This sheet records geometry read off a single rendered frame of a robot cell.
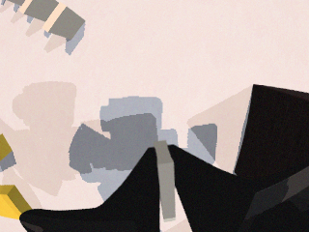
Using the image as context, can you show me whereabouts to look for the yellow rectangular block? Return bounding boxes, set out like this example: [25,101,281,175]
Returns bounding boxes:
[0,185,31,219]
[0,134,12,161]

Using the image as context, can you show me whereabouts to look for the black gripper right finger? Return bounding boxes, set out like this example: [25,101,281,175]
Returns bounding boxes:
[167,144,309,232]

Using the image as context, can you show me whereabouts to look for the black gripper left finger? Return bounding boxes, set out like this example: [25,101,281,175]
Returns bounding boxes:
[19,147,161,232]

